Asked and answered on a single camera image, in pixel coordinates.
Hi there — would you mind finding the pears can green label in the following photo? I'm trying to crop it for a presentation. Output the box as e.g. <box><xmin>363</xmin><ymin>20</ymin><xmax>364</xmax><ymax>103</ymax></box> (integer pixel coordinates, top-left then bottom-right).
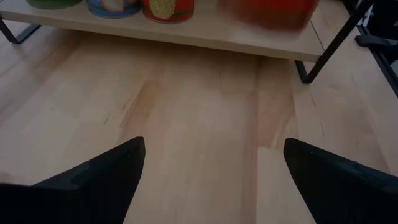
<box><xmin>25</xmin><ymin>0</ymin><xmax>83</xmax><ymax>10</ymax></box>

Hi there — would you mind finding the corn can red label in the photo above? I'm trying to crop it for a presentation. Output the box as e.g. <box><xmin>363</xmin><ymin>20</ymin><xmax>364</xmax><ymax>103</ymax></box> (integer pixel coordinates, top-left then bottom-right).
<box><xmin>217</xmin><ymin>0</ymin><xmax>321</xmax><ymax>32</ymax></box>

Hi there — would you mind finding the pineapple can orange label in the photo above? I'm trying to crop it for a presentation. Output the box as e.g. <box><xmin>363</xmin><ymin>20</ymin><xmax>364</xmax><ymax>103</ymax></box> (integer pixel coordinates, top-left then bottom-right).
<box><xmin>142</xmin><ymin>0</ymin><xmax>195</xmax><ymax>24</ymax></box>

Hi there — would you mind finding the black table edge frame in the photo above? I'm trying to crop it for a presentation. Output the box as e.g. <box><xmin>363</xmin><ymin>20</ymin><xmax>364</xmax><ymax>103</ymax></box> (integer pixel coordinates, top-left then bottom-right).
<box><xmin>354</xmin><ymin>24</ymin><xmax>398</xmax><ymax>98</ymax></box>

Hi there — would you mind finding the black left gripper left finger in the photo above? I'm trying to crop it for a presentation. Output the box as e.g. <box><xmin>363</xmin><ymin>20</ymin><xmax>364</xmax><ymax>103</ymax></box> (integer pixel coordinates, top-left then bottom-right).
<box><xmin>0</xmin><ymin>136</ymin><xmax>146</xmax><ymax>224</ymax></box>

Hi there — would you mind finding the wooden shelf black metal frame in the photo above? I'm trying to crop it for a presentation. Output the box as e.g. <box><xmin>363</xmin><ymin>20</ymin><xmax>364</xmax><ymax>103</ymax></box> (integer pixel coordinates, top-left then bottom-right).
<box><xmin>0</xmin><ymin>0</ymin><xmax>376</xmax><ymax>85</ymax></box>

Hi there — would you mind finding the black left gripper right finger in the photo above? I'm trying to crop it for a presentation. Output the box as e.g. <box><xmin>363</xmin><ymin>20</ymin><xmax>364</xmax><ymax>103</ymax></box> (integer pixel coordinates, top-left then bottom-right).
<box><xmin>283</xmin><ymin>138</ymin><xmax>398</xmax><ymax>224</ymax></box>

